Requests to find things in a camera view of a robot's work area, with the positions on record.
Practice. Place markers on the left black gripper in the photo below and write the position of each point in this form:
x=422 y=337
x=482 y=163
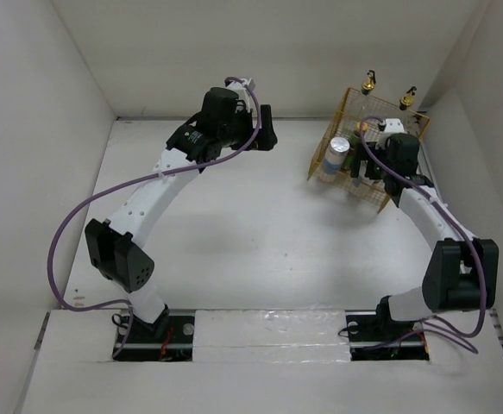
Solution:
x=266 y=138

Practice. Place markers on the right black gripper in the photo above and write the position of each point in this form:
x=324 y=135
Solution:
x=377 y=152

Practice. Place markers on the red sauce bottle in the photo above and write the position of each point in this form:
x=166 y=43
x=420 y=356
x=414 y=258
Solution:
x=355 y=141

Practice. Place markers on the glass oil bottle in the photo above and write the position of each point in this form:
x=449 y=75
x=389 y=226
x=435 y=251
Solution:
x=407 y=101
x=367 y=87

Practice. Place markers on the silver-lid spice jar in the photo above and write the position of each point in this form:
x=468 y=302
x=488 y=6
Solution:
x=334 y=156

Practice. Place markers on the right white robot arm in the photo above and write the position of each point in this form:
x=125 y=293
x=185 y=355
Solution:
x=462 y=272

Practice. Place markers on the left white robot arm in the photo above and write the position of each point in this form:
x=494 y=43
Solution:
x=116 y=245

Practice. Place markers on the yellow wire rack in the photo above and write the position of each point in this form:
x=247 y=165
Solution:
x=353 y=107

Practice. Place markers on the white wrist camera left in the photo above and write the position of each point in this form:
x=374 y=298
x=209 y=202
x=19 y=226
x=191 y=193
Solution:
x=239 y=86

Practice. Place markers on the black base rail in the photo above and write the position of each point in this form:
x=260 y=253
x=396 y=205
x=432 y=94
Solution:
x=269 y=336

